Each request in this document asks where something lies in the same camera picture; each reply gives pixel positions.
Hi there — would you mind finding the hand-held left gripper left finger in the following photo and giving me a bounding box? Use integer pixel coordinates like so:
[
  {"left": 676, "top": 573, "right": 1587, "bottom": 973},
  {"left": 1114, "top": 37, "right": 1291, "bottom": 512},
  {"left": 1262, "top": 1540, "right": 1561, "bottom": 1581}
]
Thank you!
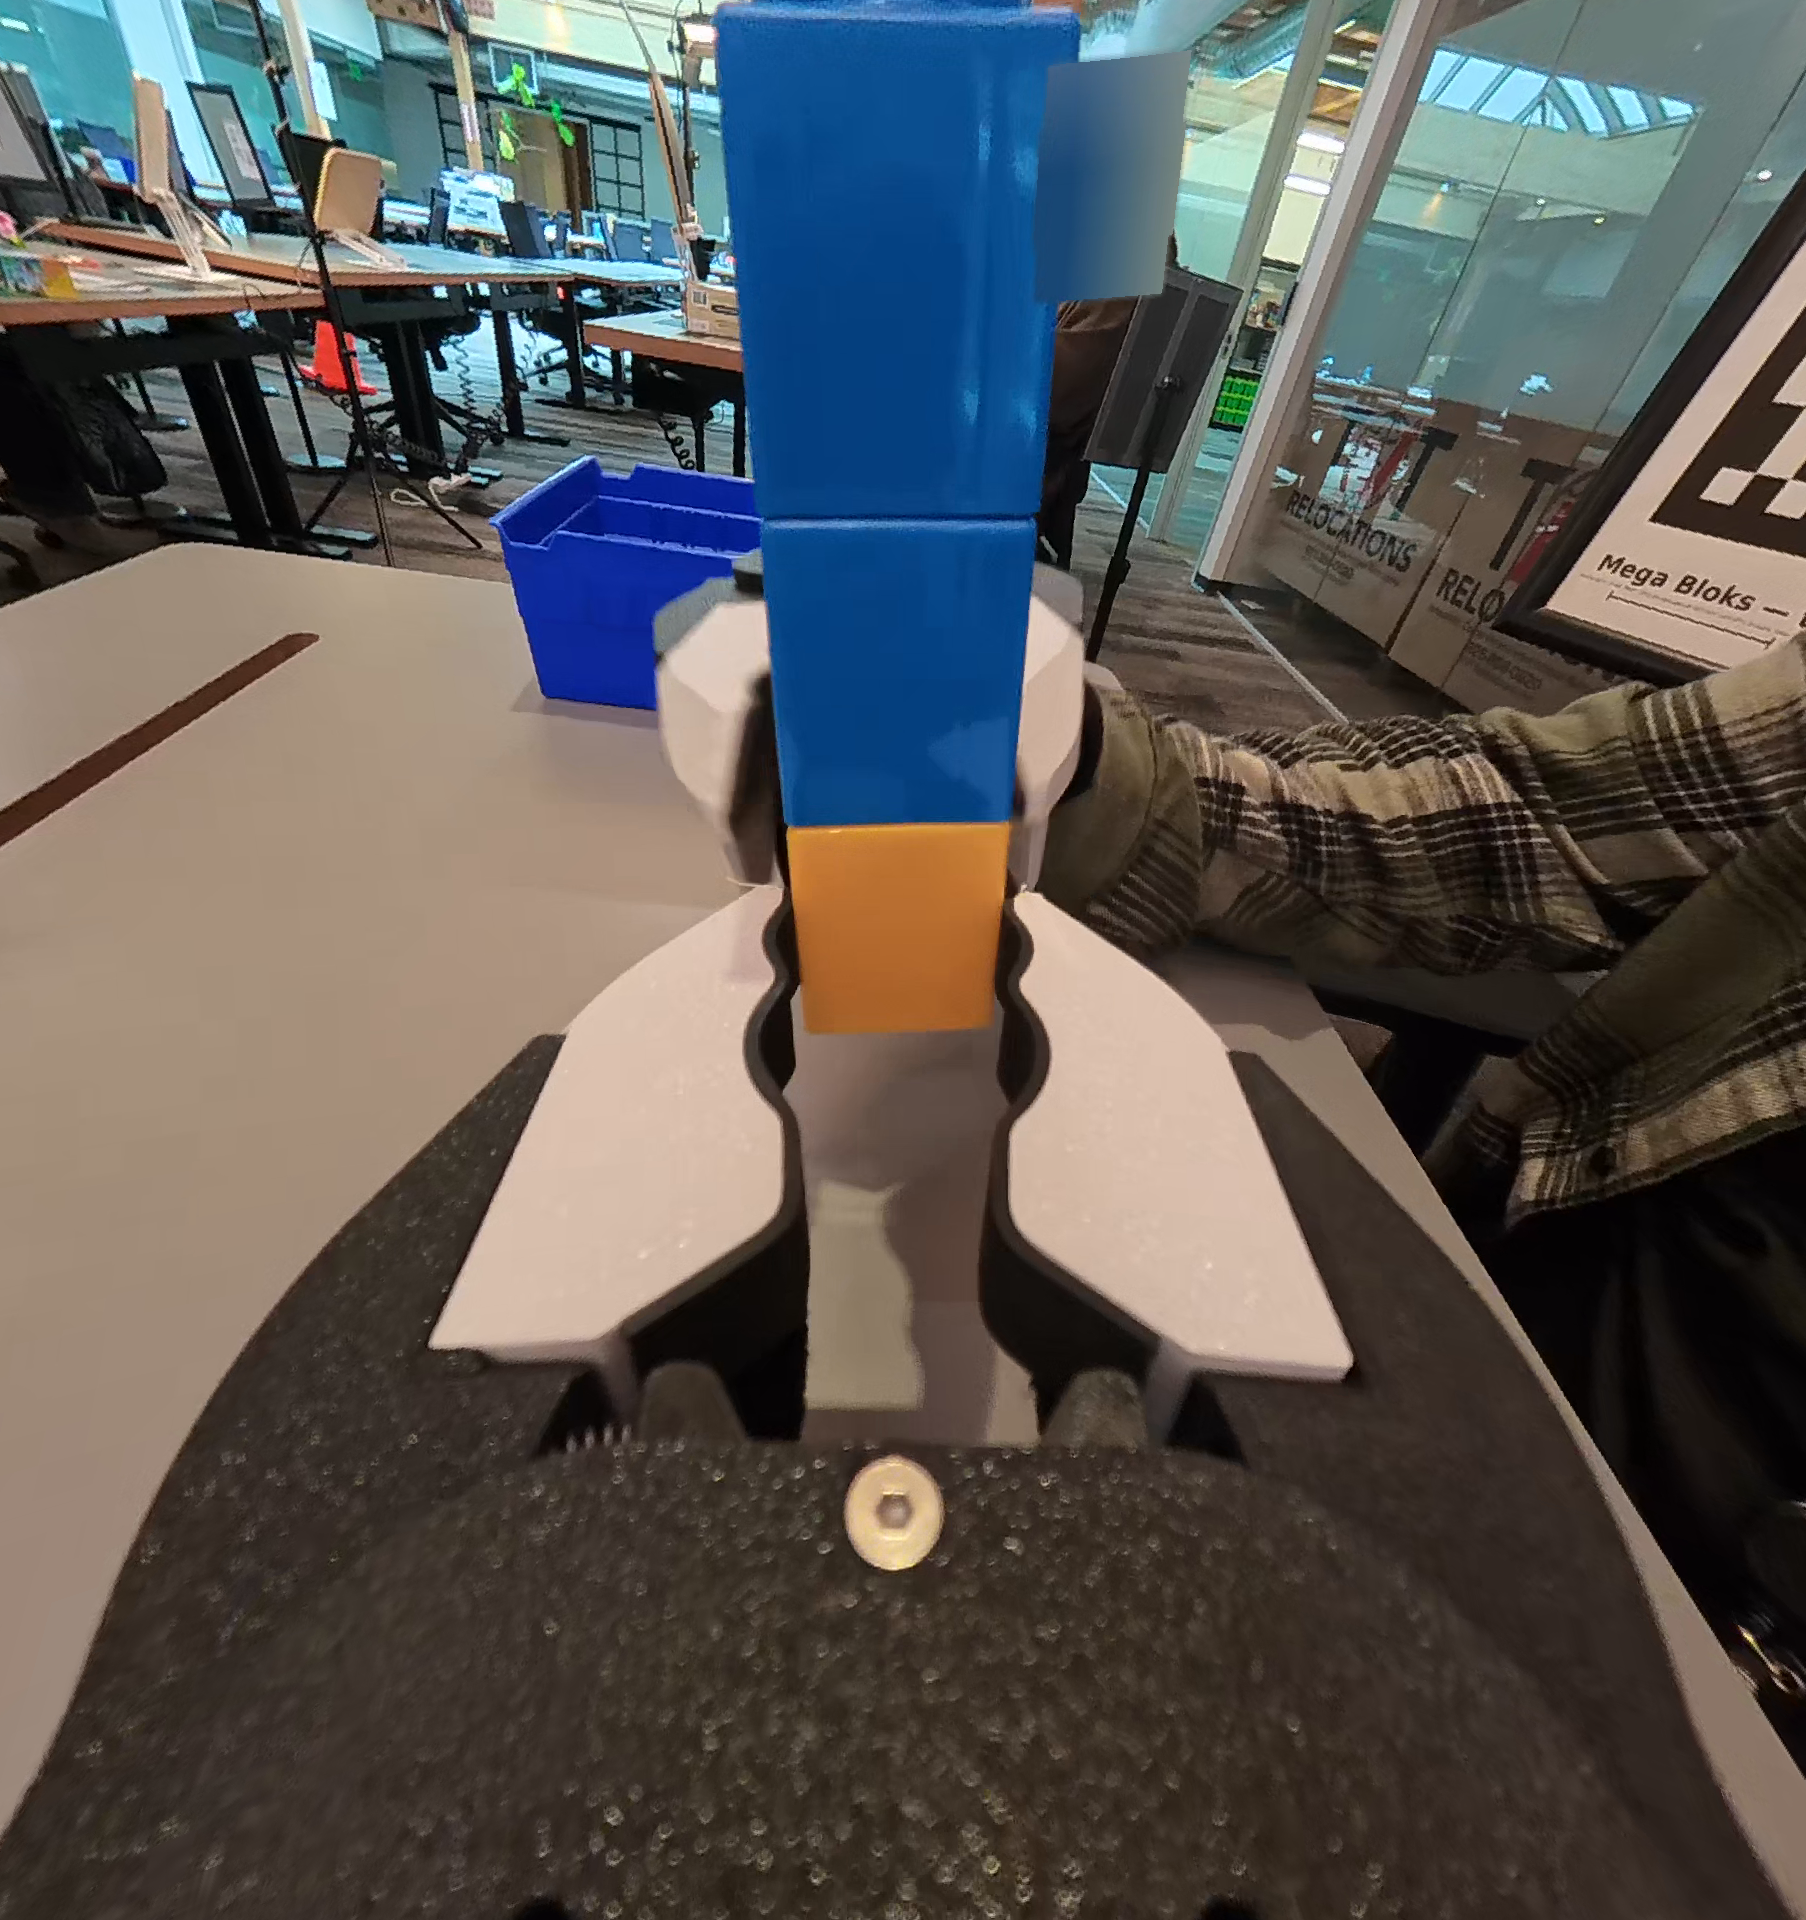
[{"left": 429, "top": 896, "right": 812, "bottom": 1424}]

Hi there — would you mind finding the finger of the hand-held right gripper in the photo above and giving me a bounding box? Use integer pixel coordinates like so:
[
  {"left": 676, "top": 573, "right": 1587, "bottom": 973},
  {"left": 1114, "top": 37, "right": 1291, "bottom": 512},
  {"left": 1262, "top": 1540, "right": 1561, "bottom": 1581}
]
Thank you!
[
  {"left": 1010, "top": 566, "right": 1098, "bottom": 889},
  {"left": 654, "top": 587, "right": 787, "bottom": 889}
]

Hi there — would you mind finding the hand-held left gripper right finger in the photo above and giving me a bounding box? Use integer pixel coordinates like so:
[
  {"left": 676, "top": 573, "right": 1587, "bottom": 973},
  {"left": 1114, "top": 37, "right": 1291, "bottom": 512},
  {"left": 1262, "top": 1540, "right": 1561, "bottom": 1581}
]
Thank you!
[{"left": 991, "top": 892, "right": 1358, "bottom": 1453}]

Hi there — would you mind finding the blue plastic bin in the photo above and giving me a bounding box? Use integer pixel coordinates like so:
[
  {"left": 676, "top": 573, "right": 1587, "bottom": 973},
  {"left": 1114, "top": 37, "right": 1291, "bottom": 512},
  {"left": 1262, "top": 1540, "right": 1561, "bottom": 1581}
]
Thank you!
[{"left": 487, "top": 451, "right": 767, "bottom": 715}]

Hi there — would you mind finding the blue toy block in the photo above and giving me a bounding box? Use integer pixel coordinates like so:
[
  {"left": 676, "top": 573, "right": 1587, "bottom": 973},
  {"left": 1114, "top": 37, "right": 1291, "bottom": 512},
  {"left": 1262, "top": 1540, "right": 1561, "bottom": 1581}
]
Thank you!
[
  {"left": 759, "top": 516, "right": 1039, "bottom": 831},
  {"left": 713, "top": 0, "right": 1088, "bottom": 528}
]

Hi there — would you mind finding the yellow toy block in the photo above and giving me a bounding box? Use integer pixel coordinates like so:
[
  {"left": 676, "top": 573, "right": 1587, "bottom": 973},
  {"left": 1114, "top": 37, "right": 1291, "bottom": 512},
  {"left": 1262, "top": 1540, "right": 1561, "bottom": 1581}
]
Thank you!
[{"left": 781, "top": 820, "right": 1014, "bottom": 1038}]

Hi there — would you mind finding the person's right forearm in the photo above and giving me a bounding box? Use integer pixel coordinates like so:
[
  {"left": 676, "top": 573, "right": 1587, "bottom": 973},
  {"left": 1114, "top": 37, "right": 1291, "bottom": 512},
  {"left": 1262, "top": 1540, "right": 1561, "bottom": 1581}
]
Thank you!
[{"left": 1064, "top": 611, "right": 1806, "bottom": 999}]

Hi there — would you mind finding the wooden top desk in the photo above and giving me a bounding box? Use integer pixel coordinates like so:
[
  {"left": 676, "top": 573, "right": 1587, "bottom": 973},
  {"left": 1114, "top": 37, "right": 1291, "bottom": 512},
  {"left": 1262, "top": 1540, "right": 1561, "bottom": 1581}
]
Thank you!
[
  {"left": 0, "top": 245, "right": 328, "bottom": 563},
  {"left": 580, "top": 305, "right": 747, "bottom": 438}
]

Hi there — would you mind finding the cardboard moving box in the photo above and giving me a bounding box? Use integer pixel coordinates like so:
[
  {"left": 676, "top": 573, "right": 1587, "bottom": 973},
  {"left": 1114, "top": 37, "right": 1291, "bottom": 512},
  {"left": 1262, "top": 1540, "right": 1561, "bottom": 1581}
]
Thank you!
[
  {"left": 1269, "top": 396, "right": 1459, "bottom": 661},
  {"left": 1389, "top": 450, "right": 1596, "bottom": 707}
]

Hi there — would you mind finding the long wooden desk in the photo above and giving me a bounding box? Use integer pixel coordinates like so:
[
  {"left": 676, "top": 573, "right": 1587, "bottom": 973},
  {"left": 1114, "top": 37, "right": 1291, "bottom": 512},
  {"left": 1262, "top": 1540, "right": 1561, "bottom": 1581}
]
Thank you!
[{"left": 318, "top": 240, "right": 725, "bottom": 451}]

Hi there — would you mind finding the dark panel on tripod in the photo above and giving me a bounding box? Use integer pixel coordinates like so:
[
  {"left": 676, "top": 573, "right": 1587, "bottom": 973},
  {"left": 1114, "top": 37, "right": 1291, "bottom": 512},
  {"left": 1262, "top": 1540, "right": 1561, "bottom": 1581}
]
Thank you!
[{"left": 1085, "top": 270, "right": 1248, "bottom": 661}]

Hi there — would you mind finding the wooden document board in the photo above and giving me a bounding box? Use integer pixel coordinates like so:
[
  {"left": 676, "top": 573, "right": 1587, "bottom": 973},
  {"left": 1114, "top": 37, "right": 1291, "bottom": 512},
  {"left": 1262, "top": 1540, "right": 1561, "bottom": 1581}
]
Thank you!
[{"left": 309, "top": 141, "right": 396, "bottom": 275}]

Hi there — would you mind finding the framed checkered marker sign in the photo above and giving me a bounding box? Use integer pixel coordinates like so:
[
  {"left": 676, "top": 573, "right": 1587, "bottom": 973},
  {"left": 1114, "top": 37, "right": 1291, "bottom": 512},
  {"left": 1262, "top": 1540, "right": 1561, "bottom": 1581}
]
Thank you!
[{"left": 1492, "top": 101, "right": 1806, "bottom": 687}]

